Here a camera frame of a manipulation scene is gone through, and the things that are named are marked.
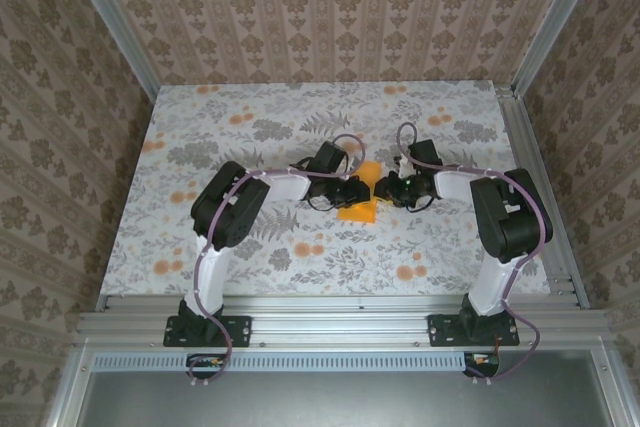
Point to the aluminium frame post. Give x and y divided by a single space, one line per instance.
555 22
115 27

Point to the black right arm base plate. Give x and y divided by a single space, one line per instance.
440 332

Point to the long aluminium frame rail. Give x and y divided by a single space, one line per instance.
340 322

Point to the short aluminium side rail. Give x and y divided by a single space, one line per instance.
520 137

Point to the grey metal tray panel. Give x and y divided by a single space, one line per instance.
325 402

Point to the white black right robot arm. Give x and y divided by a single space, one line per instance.
515 217

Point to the orange cloth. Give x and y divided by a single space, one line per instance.
357 214

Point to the floral patterned table cover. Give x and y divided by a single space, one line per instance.
350 257

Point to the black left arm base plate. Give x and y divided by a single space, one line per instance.
240 332

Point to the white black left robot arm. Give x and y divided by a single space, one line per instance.
230 207

